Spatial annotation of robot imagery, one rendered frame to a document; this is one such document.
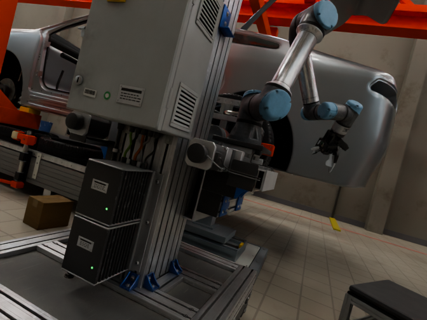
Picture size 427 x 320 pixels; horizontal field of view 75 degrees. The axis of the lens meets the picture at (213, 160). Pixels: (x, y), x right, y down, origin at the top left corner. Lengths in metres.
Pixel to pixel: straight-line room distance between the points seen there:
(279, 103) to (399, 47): 6.62
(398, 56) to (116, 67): 7.03
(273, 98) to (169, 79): 0.47
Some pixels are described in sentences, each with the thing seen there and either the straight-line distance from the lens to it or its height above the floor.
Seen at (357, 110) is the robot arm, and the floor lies 1.08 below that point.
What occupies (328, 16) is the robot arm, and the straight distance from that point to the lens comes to 1.31.
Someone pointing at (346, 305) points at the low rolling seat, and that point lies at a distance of 1.46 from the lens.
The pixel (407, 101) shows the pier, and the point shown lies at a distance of 7.00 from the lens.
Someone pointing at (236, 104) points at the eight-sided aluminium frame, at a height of 1.09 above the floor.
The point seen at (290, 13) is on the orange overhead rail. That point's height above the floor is 3.13.
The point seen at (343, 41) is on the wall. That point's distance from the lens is 7.60.
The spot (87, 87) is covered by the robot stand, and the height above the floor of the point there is 0.84.
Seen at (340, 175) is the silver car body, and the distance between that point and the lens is 2.22.
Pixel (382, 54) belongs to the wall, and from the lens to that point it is 7.53.
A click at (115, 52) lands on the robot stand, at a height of 0.95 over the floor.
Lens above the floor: 0.74
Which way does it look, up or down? 1 degrees down
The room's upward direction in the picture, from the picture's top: 14 degrees clockwise
